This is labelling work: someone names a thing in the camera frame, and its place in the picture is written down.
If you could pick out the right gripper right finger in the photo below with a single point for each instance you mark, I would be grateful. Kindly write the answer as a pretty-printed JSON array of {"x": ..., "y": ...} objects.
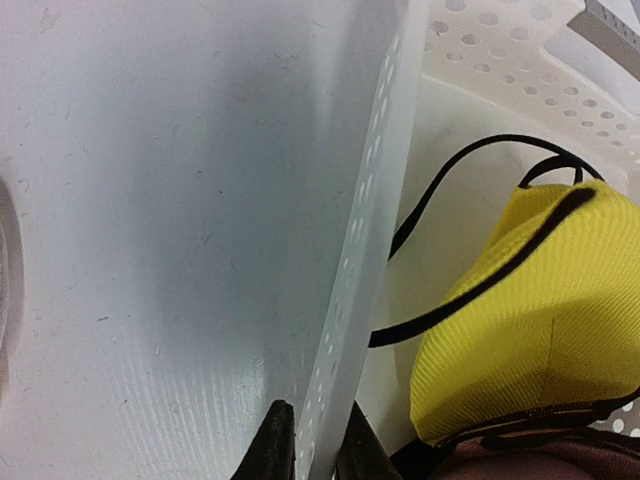
[{"x": 361, "y": 456}]

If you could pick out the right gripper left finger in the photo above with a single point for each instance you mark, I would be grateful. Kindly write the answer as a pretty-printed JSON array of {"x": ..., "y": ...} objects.
[{"x": 271, "y": 454}]

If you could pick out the yellow bra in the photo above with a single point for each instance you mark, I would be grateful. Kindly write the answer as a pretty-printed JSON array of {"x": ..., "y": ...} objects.
[{"x": 543, "y": 330}]

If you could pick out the white plastic basket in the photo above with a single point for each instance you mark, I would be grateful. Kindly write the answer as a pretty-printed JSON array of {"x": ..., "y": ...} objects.
[{"x": 455, "y": 72}]

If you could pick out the white mesh laundry bag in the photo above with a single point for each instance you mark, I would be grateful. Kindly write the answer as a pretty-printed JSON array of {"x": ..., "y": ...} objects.
[{"x": 12, "y": 283}]

